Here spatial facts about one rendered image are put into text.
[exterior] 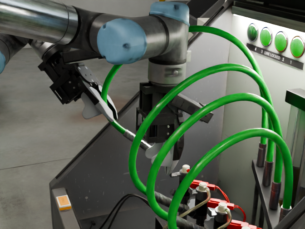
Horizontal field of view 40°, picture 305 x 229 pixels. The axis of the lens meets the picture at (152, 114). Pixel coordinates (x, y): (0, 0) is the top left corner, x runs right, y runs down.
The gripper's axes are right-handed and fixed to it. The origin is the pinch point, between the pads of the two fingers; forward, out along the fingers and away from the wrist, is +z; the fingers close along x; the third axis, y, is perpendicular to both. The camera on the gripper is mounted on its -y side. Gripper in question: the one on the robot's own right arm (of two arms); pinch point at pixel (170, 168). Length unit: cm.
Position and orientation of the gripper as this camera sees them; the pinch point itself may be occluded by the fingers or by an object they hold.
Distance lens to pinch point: 94.0
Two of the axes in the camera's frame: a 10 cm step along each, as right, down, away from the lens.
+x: 3.7, 3.5, -8.6
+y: -9.3, 1.0, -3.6
